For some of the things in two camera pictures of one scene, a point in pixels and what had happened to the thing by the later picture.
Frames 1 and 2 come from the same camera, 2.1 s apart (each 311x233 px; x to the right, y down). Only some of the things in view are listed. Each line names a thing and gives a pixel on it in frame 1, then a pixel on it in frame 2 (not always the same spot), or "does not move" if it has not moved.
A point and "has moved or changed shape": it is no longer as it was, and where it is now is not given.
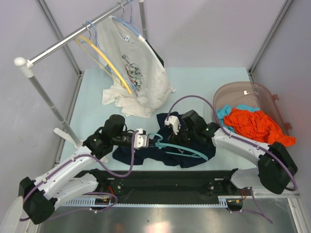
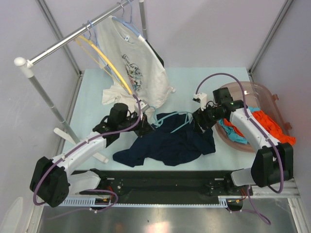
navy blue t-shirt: (172, 157) has moved or changed shape
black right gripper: (174, 139) → (198, 116)
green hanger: (164, 144) → (189, 116)
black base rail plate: (165, 184) does not move
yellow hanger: (79, 40) does not move
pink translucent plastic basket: (252, 94) does not move
